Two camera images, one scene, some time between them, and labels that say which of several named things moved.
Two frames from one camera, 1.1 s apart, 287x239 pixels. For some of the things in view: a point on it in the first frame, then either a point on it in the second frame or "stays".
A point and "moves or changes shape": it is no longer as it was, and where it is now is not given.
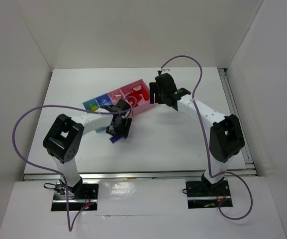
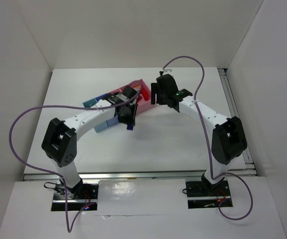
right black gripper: [154, 92] stays
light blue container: [87, 104] stays
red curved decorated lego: [138, 87] stays
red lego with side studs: [145, 94] stays
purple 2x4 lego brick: [114, 138] moves or changes shape
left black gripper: [119, 128] → [129, 118]
